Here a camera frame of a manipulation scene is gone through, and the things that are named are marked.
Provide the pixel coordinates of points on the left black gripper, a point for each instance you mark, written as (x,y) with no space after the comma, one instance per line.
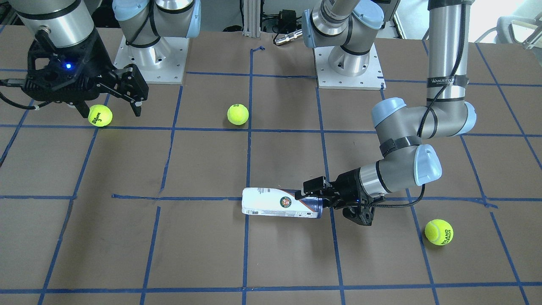
(349,183)

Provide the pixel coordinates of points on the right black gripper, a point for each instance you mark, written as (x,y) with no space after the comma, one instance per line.
(100,63)

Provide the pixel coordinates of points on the white blue tennis ball can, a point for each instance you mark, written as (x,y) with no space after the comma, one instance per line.
(280,202)

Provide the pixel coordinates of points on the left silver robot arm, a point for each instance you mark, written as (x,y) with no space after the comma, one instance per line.
(350,26)

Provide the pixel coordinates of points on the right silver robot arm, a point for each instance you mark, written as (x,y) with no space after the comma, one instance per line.
(142,22)

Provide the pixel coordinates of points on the yellow tennis ball far side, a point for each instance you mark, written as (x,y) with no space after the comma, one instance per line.
(100,115)

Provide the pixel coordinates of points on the yellow tennis ball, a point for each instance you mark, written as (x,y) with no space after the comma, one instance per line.
(439,232)
(100,115)
(238,114)

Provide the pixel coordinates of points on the middle yellow tennis ball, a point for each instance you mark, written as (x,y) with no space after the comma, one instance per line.
(439,232)

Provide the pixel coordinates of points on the brown paper table cover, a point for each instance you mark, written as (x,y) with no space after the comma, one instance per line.
(148,210)

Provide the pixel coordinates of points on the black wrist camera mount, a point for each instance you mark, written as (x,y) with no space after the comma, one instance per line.
(362,212)

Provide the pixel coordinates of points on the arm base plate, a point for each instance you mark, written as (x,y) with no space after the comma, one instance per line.
(349,63)
(162,63)

